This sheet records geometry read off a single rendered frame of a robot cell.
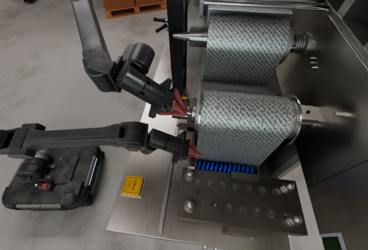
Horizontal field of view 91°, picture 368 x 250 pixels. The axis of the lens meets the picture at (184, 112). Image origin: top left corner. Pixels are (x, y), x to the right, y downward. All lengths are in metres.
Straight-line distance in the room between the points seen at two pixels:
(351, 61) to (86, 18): 0.66
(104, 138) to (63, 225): 1.41
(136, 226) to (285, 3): 0.89
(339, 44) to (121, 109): 2.00
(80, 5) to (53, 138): 0.40
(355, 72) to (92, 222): 1.80
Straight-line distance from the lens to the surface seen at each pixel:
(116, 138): 0.57
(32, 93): 2.96
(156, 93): 0.45
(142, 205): 0.81
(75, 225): 1.89
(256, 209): 0.70
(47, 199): 1.77
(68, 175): 1.73
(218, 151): 0.63
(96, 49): 0.50
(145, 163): 0.85
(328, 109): 0.59
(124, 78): 0.42
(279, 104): 0.53
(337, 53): 0.61
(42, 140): 0.71
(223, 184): 0.69
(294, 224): 0.71
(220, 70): 0.66
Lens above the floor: 1.68
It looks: 54 degrees down
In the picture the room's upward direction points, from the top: straight up
